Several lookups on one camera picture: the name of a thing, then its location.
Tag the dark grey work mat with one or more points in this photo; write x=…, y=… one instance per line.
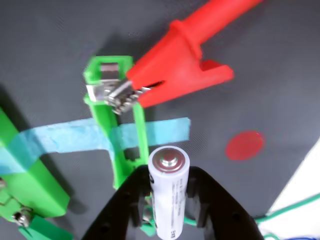
x=50, y=50

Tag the green battery holder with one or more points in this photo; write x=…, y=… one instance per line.
x=112, y=59

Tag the red alligator clip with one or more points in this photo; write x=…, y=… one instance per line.
x=180, y=70

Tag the red round sticker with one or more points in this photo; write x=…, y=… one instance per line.
x=245, y=145

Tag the white AA battery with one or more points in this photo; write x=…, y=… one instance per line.
x=170, y=195

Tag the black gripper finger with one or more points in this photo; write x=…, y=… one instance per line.
x=225, y=220
x=117, y=215

